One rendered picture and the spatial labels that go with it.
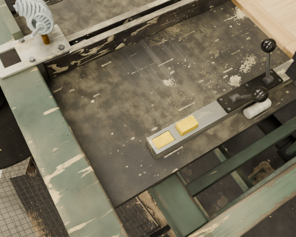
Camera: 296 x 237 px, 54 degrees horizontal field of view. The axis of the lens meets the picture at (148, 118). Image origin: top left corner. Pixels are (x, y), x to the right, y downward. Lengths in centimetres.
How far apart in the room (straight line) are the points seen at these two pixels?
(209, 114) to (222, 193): 195
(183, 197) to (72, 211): 29
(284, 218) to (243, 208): 183
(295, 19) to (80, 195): 88
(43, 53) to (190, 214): 55
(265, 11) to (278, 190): 62
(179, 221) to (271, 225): 188
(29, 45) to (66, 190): 40
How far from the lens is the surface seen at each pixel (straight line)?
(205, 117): 78
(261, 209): 72
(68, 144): 68
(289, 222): 253
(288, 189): 76
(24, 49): 84
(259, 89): 72
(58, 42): 84
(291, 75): 81
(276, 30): 107
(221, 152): 238
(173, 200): 77
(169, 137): 74
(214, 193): 273
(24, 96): 77
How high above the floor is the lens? 221
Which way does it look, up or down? 46 degrees down
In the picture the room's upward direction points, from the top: 99 degrees counter-clockwise
